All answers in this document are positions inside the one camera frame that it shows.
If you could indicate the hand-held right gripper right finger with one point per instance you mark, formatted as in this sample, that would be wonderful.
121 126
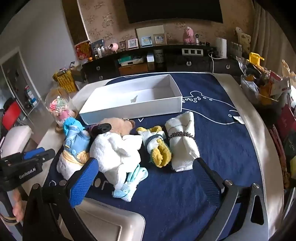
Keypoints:
208 183

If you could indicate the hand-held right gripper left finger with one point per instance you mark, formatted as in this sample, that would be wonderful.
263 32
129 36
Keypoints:
83 180

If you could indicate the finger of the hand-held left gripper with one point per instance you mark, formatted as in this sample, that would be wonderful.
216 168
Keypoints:
34 153
47 154

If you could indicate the blue-dressed plush doll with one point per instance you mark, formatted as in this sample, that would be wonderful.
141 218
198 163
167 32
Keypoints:
74 139

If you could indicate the white fluffy plush toy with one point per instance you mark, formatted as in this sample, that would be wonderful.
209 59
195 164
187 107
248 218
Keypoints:
113 153

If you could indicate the white towel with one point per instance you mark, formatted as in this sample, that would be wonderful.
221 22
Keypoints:
182 150

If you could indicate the light blue baby sock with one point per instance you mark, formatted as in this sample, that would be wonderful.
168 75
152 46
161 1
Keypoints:
136 177

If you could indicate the yellow sponge cloth bundle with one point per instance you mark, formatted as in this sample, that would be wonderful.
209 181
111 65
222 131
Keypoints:
159 155

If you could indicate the brown teddy bear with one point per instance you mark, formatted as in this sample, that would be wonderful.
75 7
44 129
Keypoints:
120 127

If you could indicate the white cardboard box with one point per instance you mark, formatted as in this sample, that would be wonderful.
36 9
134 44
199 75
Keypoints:
115 97

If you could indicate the person's left hand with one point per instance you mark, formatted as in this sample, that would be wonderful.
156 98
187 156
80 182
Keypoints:
18 206

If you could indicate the white chair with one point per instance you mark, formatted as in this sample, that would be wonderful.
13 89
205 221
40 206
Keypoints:
16 136

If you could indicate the navy whale print tablecloth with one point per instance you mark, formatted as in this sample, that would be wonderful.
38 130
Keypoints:
185 208

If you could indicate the red chair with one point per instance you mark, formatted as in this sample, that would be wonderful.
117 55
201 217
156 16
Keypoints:
12 114

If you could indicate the white plastic storage box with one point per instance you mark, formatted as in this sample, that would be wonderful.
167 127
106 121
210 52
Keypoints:
104 222

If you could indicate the glass dome with flowers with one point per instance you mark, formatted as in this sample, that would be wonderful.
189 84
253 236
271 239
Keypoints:
59 109

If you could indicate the white striped clothing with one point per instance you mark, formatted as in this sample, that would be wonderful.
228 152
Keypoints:
8 220

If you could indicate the black hair scrunchie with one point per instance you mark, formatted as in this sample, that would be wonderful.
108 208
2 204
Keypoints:
103 128

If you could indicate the yellow plastic crate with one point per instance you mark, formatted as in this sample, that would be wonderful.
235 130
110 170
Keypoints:
66 81

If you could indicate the red gift bags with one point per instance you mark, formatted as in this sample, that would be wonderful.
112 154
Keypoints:
285 120

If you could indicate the glass bowl of snacks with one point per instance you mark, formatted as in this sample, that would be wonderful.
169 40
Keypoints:
254 92

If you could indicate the red floral gift box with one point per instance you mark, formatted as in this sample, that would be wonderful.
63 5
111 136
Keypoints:
82 49

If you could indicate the blue figurine box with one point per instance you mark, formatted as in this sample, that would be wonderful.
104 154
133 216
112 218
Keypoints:
97 45

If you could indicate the black low cabinet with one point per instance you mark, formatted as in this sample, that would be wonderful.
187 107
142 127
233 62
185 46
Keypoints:
185 62

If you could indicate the teal and white box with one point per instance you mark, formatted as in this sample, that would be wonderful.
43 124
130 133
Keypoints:
129 60

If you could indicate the pink round gadget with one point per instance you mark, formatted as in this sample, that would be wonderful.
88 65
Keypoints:
113 47

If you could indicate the white triple socket panel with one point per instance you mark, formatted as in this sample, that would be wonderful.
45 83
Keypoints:
192 51

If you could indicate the yellow plastic toy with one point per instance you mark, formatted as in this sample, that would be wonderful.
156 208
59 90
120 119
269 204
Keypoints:
254 58

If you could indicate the dark canister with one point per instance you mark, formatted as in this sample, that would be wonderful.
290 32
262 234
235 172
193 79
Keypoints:
159 56

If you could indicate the white upright appliance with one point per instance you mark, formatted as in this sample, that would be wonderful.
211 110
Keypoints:
221 47

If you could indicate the small white box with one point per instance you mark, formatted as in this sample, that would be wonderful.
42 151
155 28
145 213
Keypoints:
150 58

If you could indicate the pink plush toy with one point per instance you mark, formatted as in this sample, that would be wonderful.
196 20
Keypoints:
188 36

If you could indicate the cream giraffe toy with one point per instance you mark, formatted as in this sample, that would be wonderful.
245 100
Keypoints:
242 37

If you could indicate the white canvas board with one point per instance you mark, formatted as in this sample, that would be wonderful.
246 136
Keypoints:
148 31

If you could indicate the beige curtain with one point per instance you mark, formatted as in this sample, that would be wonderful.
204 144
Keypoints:
266 27

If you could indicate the black television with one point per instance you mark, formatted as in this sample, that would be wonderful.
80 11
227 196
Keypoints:
173 11

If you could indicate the small dark picture frame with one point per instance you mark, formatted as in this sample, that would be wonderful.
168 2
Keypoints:
122 45

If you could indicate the pink picture frame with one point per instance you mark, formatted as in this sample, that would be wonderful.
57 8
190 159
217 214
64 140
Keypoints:
132 44

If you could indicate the white security camera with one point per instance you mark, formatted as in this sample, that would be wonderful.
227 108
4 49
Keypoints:
197 38

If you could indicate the blue picture frame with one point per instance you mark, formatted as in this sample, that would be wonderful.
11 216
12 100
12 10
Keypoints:
146 41

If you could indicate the wooden picture frame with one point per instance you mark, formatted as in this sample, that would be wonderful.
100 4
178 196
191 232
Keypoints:
160 39

